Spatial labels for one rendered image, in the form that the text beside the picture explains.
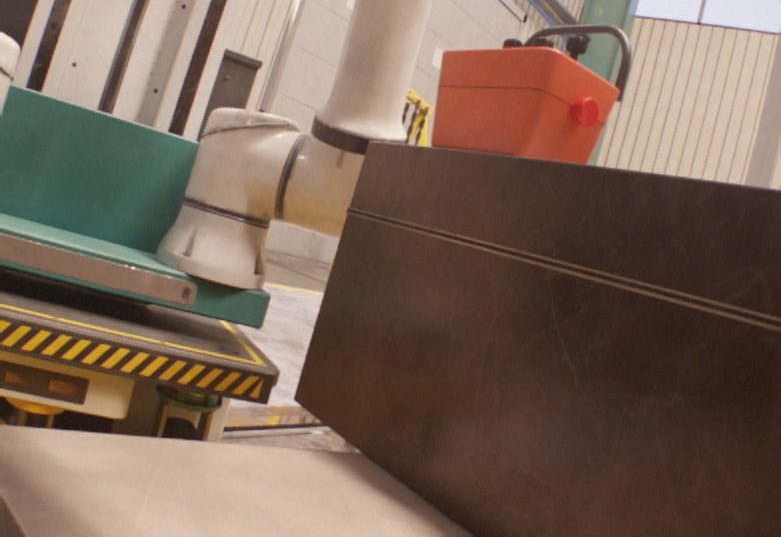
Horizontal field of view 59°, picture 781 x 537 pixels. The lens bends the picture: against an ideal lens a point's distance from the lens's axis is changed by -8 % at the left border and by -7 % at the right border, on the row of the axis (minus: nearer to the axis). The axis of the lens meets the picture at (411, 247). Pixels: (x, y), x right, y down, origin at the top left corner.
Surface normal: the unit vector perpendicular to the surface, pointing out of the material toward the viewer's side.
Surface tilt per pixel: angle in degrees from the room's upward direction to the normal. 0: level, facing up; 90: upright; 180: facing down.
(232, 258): 68
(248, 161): 89
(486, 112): 97
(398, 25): 108
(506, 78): 97
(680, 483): 90
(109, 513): 0
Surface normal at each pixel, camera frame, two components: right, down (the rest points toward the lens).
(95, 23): 0.44, 0.13
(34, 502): 0.29, -0.96
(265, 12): 0.80, 0.24
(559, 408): -0.77, -0.23
